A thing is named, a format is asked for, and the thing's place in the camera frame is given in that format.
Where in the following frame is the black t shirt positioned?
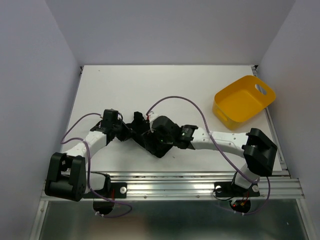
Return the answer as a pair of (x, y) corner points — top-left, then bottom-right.
(126, 111), (175, 159)

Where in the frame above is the yellow plastic basket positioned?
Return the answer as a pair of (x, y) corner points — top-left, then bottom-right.
(212, 75), (276, 130)

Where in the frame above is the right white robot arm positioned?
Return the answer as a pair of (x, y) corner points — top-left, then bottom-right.
(147, 113), (278, 195)

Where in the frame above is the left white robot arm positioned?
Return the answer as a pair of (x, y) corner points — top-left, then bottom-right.
(44, 109), (131, 203)

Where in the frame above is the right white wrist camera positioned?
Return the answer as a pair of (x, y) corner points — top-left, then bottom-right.
(147, 111), (159, 133)

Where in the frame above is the aluminium mounting rail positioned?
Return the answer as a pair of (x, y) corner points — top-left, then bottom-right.
(39, 170), (306, 201)

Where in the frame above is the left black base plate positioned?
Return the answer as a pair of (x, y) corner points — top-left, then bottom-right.
(95, 182), (128, 199)

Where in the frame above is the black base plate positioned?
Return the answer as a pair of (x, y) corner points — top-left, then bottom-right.
(95, 182), (128, 199)
(213, 181), (260, 199)

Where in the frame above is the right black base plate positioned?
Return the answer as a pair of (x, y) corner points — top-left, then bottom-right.
(213, 181), (260, 199)

